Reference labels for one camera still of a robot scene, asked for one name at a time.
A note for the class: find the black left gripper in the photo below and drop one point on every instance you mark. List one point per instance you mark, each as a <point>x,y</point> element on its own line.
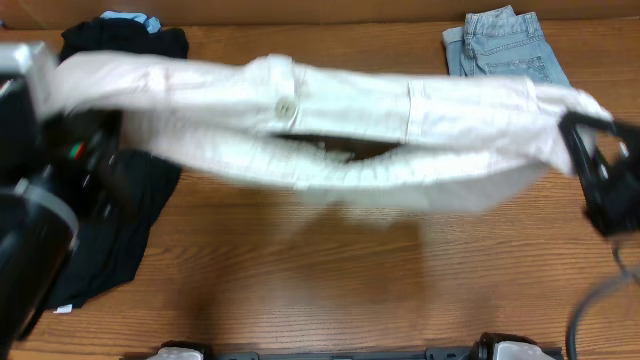
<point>93,153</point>

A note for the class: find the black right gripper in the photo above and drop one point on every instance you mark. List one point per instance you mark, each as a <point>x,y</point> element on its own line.
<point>614,191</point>

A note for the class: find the beige cotton shorts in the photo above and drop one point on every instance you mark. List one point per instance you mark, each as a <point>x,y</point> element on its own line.
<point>423,143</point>

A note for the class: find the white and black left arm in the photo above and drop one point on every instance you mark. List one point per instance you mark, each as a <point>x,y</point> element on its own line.
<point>36,242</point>

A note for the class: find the black garment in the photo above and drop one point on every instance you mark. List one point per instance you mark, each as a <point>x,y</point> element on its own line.
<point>110,247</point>

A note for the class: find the light blue denim shorts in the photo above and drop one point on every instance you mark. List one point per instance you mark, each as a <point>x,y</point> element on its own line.
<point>503,43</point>

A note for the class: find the light blue garment underneath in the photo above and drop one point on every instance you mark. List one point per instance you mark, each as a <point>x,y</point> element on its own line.
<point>152,24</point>

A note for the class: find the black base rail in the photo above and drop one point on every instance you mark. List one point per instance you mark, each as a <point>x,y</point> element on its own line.
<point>340,355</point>

